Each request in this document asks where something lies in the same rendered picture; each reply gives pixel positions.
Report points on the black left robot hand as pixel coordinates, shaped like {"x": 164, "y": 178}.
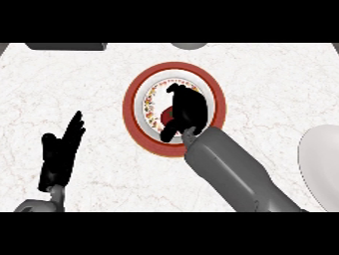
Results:
{"x": 59, "y": 153}

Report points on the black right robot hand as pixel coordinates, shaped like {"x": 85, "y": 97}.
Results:
{"x": 190, "y": 106}

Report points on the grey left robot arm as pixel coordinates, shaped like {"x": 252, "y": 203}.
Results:
{"x": 42, "y": 202}

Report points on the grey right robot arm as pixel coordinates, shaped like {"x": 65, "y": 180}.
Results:
{"x": 231, "y": 172}

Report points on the red tomato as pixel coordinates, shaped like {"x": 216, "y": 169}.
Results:
{"x": 167, "y": 115}

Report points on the red rimmed patterned plate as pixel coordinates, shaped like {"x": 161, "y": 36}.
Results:
{"x": 142, "y": 132}

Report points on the plain white plate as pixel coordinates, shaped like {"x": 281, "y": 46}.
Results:
{"x": 331, "y": 166}

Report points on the grey round object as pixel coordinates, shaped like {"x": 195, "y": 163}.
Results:
{"x": 190, "y": 45}

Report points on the dark grey flat appliance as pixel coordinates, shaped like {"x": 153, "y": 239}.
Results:
{"x": 67, "y": 46}

